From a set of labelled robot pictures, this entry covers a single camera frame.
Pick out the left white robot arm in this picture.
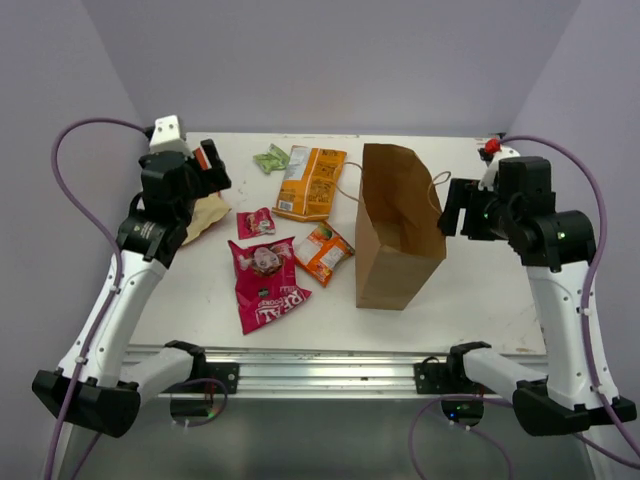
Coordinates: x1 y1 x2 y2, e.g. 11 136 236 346
32 139 231 438

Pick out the small orange snack packet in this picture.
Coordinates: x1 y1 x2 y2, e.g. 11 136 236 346
294 221 355 287

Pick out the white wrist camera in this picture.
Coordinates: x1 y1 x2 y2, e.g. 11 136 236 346
149 115 191 157
478 138 520 192

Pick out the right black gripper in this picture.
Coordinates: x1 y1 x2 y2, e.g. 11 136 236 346
438 177 519 241

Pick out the brown paper bag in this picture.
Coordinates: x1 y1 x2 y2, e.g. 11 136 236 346
355 143 447 311

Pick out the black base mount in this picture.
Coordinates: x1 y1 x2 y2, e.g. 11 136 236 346
413 356 454 395
202 362 240 399

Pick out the red and cream chip bag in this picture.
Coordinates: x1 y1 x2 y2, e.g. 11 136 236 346
179 147 232 247

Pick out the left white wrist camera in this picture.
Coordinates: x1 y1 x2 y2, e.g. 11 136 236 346
149 115 191 157

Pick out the small pink snack packet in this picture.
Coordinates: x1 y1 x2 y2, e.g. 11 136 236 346
236 207 276 240

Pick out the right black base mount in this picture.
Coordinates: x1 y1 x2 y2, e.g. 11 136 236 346
413 356 454 395

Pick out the aluminium rail frame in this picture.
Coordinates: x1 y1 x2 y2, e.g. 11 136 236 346
122 344 549 401

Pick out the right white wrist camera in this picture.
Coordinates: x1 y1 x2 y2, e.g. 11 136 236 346
478 138 520 192

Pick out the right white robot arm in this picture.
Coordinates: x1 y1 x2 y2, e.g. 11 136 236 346
438 157 637 436

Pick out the large pink cookie bag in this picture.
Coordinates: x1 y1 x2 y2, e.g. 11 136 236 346
228 237 312 335

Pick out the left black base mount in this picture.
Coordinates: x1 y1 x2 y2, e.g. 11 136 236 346
202 362 240 399

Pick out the tall orange snack bag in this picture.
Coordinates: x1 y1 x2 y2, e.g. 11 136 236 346
272 145 347 222

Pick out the green snack packet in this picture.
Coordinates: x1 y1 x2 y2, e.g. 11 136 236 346
253 144 290 175

